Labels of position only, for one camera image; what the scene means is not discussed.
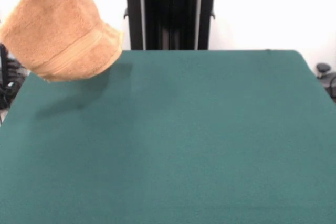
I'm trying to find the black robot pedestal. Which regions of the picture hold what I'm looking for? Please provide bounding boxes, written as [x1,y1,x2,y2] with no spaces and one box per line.
[114,0,226,51]

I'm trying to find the black chair base leg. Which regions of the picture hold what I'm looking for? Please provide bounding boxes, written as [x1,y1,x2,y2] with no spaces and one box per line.
[322,73,336,101]

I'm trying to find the black power strip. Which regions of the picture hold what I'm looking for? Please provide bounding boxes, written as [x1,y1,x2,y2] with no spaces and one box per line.
[6,59,28,96]

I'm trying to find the black chair caster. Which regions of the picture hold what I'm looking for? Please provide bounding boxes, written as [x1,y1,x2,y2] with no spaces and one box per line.
[316,63,332,79]

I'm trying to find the tan terry towel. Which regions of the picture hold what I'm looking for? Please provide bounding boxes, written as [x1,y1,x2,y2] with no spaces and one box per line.
[0,0,124,83]

